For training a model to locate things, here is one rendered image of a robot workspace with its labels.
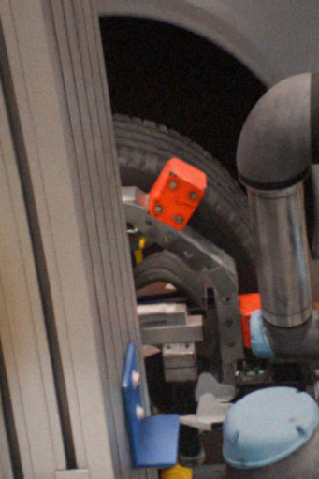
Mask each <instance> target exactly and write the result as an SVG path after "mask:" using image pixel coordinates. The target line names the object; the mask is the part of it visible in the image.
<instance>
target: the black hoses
mask: <svg viewBox="0 0 319 479"><path fill-rule="evenodd" d="M132 271H133V278H134V286H135V292H136V291H138V290H140V289H143V288H145V287H147V286H149V285H151V283H154V282H166V283H171V285H172V286H174V287H175V288H176V289H177V290H178V291H179V292H180V293H181V294H182V295H184V297H185V298H186V299H187V300H188V301H189V314H190V316H194V315H203V318H208V308H207V299H206V285H205V282H203V283H199V282H198V280H197V278H195V276H194V275H193V274H192V272H191V271H190V269H189V268H188V267H187V266H186V264H185V263H184V262H183V261H181V260H180V259H179V258H178V256H177V255H175V254H174V253H172V252H166V251H162V252H157V253H153V254H150V255H149V257H147V258H146V259H144V260H143V261H142V262H140V263H139V264H138V265H137V266H136V267H135V268H134V269H132Z"/></svg>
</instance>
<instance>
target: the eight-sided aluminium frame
mask: <svg viewBox="0 0 319 479"><path fill-rule="evenodd" d="M122 195H123V209H124V218H125V221H126V222H129V223H130V224H131V225H133V226H134V227H136V228H137V230H138V231H140V232H142V233H143V234H145V235H146V236H148V237H149V238H150V239H152V240H153V241H156V243H157V244H158V245H160V246H161V247H162V248H164V249H165V250H167V251H168V252H172V253H174V254H175V255H177V256H178V258H179V259H180V260H181V261H183V262H184V263H185V264H186V265H187V266H188V267H190V268H191V269H193V270H194V272H195V273H198V274H199V275H200V276H202V277H203V278H205V279H206V280H207V281H210V283H211V284H213V286H214V297H215V308H216V317H217V328H219V339H220V351H221V361H222V363H221V364H220V365H219V366H218V367H217V368H216V370H215V371H214V372H212V373H211V375H213V376H214V379H215V380H216V382H217V383H218V384H221V385H230V386H233V387H234V388H237V387H236V372H237V359H243V358H244V353H243V345H242V334H241V322H240V321H239V299H238V290H239V286H238V275H237V272H236V264H235V261H234V260H233V259H232V258H231V257H229V256H228V254H226V253H225V251H224V249H222V250H220V249H219V248H217V247H216V246H215V245H213V244H212V243H211V241H208V240H207V239H205V238H204V237H203V236H201V235H200V234H199V233H197V232H195V231H194V230H193V229H192V227H191V226H189V225H188V224H186V225H185V226H184V228H183V230H182V231H178V230H176V229H174V227H172V226H171V225H167V224H165V223H164V222H162V221H160V220H158V219H156V218H153V217H151V216H150V215H148V211H149V194H146V193H144V192H143V191H140V190H139V189H138V188H137V187H136V186H125V188H123V186H122Z"/></svg>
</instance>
